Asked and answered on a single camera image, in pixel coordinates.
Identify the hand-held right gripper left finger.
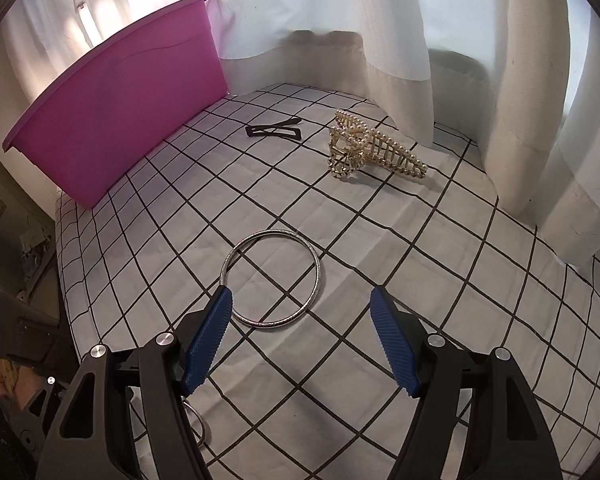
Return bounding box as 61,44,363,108
35,286,233,480

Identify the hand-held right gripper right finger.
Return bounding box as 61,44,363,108
369,286,563,480

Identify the black hair clip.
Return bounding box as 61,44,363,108
245,115,304,145

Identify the black grid white tablecloth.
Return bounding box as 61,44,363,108
55,82,600,480

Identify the white curtain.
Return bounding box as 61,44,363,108
7,0,600,306

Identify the pink plastic storage bin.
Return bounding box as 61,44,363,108
2,0,230,209

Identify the pearl claw hair clip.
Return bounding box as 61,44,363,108
326,108,429,181

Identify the large silver bangle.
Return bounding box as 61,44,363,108
219,228,325,330

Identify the small silver bangle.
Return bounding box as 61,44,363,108
182,399,209,447

